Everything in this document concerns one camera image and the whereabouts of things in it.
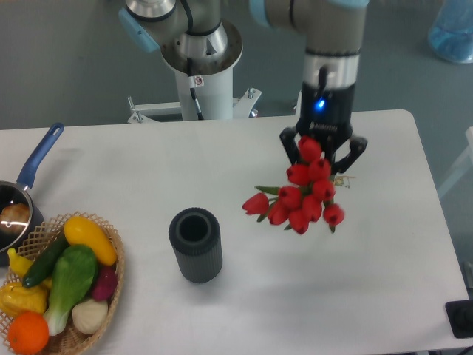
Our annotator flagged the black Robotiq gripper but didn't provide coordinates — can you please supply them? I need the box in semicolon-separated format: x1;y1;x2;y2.
279;83;368;175

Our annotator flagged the red tulip bouquet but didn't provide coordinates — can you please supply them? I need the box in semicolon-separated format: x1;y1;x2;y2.
242;135;345;234

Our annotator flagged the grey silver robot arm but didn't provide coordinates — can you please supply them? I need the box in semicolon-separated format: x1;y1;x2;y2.
118;1;367;174

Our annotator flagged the dark grey ribbed vase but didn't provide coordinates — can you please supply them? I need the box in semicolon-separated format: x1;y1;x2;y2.
169;207;222;283

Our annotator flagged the blue glass flask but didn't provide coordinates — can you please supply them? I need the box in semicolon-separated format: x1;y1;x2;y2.
428;0;472;64

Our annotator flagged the black device at edge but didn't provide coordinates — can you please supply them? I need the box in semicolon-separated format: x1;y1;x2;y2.
445;300;472;339

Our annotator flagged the yellow squash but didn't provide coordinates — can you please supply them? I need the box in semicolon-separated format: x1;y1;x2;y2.
64;216;118;266

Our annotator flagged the green bok choy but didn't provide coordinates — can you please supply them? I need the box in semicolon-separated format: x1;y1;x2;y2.
44;245;98;337

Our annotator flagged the green cucumber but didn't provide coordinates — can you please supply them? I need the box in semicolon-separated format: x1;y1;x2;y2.
22;234;69;288

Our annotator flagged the white garlic bulb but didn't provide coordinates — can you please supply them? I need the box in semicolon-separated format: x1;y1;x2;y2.
72;299;109;334

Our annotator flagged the woven wicker basket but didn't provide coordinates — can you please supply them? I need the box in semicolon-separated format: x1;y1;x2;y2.
1;212;125;354

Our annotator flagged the brown bread roll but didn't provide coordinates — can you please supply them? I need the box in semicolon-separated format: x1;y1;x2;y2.
1;203;30;236

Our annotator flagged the yellow banana pepper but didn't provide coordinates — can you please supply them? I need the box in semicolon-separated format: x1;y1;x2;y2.
7;248;33;283

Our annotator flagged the yellow gourd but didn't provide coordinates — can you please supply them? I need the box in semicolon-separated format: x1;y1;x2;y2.
1;282;49;318

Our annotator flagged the orange fruit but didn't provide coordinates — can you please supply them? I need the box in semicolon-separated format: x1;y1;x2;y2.
7;311;50;354

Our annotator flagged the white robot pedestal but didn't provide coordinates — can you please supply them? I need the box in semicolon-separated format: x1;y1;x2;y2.
128;19;262;124

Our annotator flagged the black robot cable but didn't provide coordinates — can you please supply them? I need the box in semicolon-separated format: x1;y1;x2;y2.
186;57;205;121

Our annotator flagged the blue handled saucepan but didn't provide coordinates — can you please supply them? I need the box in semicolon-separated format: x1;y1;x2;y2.
1;123;64;267

